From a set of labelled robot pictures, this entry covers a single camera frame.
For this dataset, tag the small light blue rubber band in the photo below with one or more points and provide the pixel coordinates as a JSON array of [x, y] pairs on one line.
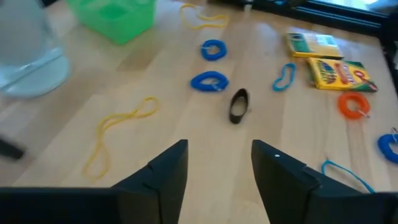
[[275, 86]]

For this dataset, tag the yellow rubber band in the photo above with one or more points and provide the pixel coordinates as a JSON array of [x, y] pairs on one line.
[[206, 17], [124, 115]]

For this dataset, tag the orange coil wristband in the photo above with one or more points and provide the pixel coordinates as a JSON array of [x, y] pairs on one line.
[[343, 110]]

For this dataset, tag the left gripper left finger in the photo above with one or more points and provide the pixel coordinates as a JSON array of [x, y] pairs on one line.
[[140, 202]]

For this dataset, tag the blue coil wristband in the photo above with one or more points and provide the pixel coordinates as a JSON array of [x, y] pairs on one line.
[[205, 54], [384, 149], [199, 85]]

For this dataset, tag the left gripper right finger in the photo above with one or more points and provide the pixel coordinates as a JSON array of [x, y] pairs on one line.
[[295, 193]]

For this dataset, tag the green plastic basket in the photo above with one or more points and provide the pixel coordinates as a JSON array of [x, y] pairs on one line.
[[118, 18]]

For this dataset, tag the yellow green pencil box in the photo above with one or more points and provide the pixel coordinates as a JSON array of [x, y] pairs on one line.
[[311, 45]]

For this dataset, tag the large light blue rubber band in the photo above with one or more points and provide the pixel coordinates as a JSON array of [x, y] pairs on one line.
[[351, 174]]

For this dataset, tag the white cylindrical lamp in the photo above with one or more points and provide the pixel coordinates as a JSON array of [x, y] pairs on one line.
[[28, 62]]

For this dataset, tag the yellow crayon box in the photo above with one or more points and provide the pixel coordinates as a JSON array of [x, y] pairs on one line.
[[339, 74]]

